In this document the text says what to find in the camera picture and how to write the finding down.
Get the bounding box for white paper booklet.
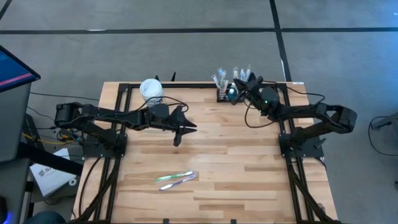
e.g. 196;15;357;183
30;148;77;198

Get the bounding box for clear plastic bag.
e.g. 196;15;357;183
212;67;227;93

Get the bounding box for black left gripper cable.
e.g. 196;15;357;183
141;95;190;113

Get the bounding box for black aluminium table frame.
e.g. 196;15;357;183
74;81;343;224

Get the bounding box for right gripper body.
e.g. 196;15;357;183
247;74;264;103

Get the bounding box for thin black floor cable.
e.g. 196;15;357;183
29;91;100;102

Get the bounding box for black right gripper cable loop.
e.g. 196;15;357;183
244;99;282;129

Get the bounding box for yellow cable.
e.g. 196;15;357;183
22;132;81;146

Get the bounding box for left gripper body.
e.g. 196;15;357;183
161;105;187;147

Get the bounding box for black desk beam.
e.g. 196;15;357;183
17;142;84;177

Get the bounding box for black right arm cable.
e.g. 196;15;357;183
262;80;326;106

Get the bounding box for yellow disinfecting wipes canister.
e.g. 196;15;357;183
139;78;165;106

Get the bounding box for grey metal stand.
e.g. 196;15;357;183
371;112;398;131

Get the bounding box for person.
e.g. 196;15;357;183
23;210;67;224

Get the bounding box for black wire basket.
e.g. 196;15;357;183
216;83;249;103

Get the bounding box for purple toothbrush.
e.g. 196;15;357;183
159;173;198;192

